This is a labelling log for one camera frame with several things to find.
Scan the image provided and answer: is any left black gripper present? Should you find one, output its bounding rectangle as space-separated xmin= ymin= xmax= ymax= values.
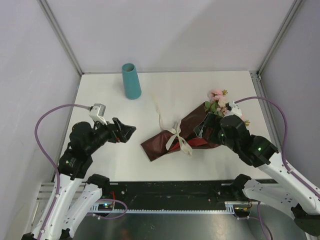
xmin=86 ymin=115 xmax=136 ymax=154

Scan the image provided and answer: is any cream ribbon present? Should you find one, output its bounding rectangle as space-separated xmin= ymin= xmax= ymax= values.
xmin=150 ymin=93 xmax=193 ymax=156

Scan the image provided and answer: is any pink artificial flower bunch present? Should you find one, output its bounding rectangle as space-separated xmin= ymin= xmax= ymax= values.
xmin=204 ymin=89 xmax=251 ymax=127

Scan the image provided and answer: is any dark red wrapping paper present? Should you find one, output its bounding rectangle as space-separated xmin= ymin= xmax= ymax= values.
xmin=141 ymin=103 xmax=219 ymax=162

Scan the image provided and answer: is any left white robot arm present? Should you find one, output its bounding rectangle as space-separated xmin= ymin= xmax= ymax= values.
xmin=22 ymin=117 xmax=136 ymax=240

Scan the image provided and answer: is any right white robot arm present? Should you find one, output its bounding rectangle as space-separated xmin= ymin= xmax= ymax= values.
xmin=194 ymin=113 xmax=320 ymax=237

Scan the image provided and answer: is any teal conical vase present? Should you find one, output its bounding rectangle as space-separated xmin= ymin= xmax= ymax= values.
xmin=121 ymin=63 xmax=142 ymax=100

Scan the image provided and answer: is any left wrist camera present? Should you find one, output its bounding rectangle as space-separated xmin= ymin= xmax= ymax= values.
xmin=89 ymin=103 xmax=107 ymax=125

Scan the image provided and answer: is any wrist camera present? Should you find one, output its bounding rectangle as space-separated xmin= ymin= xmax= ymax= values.
xmin=224 ymin=101 xmax=242 ymax=118
xmin=89 ymin=103 xmax=107 ymax=125

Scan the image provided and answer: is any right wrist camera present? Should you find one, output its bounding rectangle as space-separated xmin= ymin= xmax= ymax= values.
xmin=224 ymin=101 xmax=242 ymax=118

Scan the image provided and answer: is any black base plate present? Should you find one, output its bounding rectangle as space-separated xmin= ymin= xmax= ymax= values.
xmin=98 ymin=180 xmax=249 ymax=212

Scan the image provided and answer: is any grey slotted cable duct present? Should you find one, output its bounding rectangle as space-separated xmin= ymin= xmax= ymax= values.
xmin=88 ymin=201 xmax=252 ymax=215

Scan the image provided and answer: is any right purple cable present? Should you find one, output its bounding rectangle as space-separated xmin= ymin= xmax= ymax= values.
xmin=233 ymin=96 xmax=320 ymax=201

